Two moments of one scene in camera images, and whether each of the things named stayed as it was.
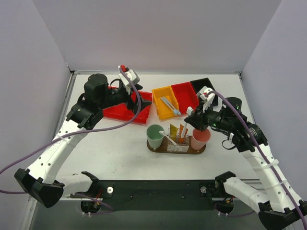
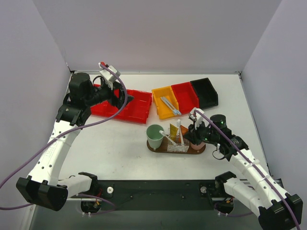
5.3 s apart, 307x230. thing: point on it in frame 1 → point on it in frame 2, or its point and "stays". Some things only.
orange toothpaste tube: x=181 y=140 stays
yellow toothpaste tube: x=173 y=132 stays
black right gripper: x=198 y=118 → x=196 y=135
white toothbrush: x=162 y=133 stays
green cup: x=155 y=138 stays
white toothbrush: x=189 y=111 → x=179 y=123
